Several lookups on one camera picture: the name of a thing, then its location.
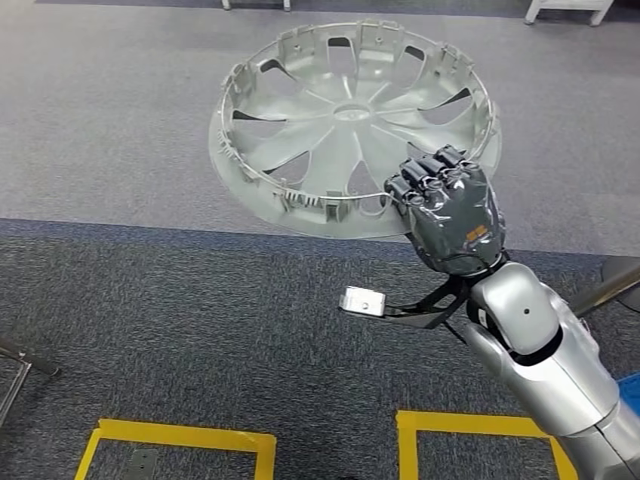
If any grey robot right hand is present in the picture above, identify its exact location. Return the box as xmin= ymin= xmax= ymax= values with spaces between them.
xmin=383 ymin=144 xmax=507 ymax=278

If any silver wheel hubcap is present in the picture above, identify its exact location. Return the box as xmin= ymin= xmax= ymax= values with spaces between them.
xmin=208 ymin=19 xmax=503 ymax=241

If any dark robot torso part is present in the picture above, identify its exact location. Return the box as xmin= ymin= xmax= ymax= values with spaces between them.
xmin=124 ymin=449 xmax=157 ymax=480

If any yellow floor tape square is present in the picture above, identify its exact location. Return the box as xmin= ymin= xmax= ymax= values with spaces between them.
xmin=396 ymin=410 xmax=579 ymax=480

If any white furniture base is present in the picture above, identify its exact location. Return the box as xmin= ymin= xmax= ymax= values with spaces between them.
xmin=524 ymin=0 xmax=616 ymax=26

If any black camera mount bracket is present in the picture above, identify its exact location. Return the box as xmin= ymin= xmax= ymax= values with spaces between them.
xmin=382 ymin=274 xmax=471 ymax=333

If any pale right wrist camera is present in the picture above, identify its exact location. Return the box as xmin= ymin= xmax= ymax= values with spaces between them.
xmin=339 ymin=286 xmax=387 ymax=319

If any metal frame foot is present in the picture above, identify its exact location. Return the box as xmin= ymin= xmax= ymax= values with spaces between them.
xmin=0 ymin=334 xmax=62 ymax=429

